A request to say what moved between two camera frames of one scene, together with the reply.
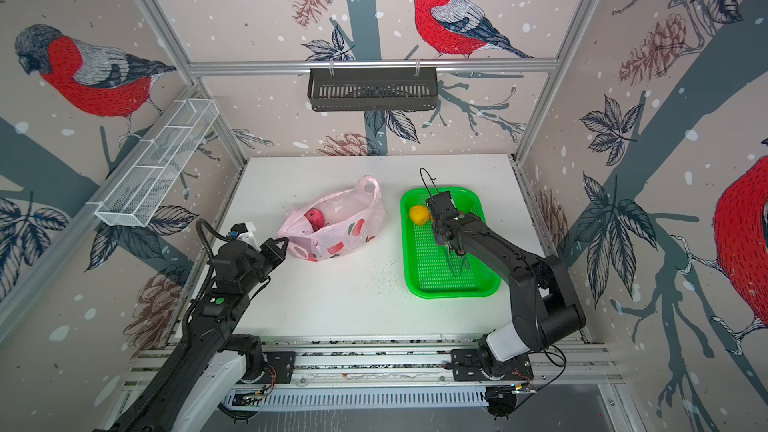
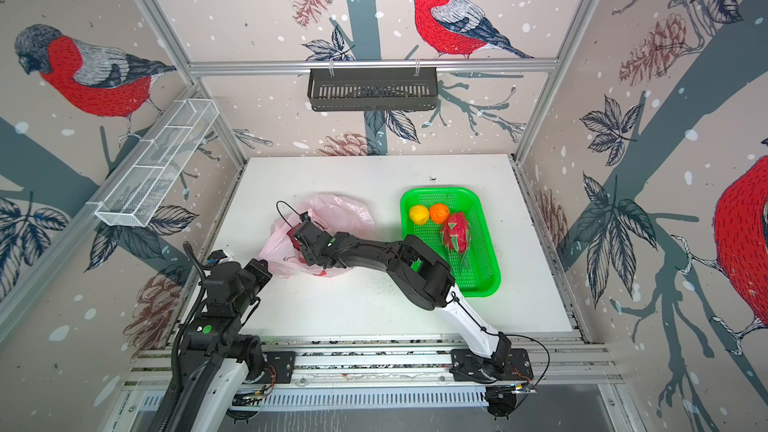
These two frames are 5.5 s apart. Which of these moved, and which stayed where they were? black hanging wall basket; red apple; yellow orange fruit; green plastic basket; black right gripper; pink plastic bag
Moved: pink plastic bag; black right gripper; red apple
Stayed: green plastic basket; yellow orange fruit; black hanging wall basket
